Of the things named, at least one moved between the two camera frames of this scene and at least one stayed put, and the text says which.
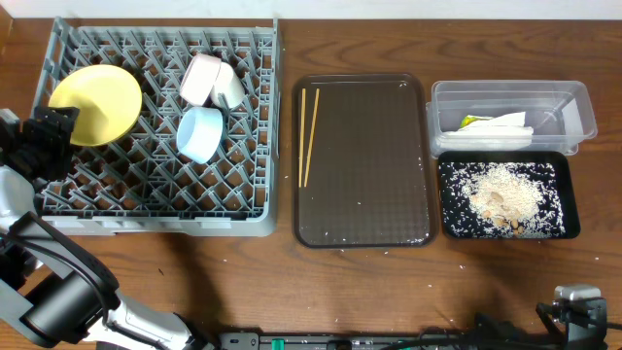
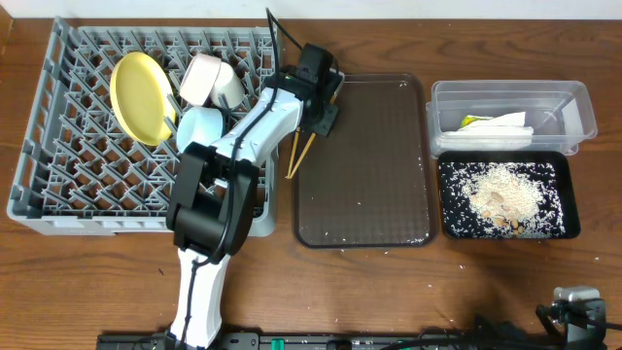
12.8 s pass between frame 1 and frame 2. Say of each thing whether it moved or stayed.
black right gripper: stayed
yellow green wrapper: stayed
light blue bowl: stayed
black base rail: stayed
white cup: stayed
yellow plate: moved
